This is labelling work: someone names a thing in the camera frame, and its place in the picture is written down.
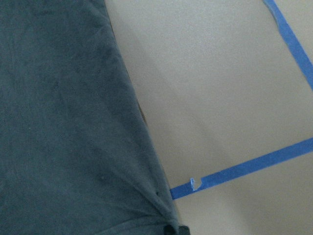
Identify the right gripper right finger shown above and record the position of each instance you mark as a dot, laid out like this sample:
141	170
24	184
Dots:
184	230

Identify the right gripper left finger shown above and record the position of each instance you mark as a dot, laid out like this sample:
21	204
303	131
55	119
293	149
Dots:
168	230

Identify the black printed t-shirt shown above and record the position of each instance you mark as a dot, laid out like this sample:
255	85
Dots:
76	157

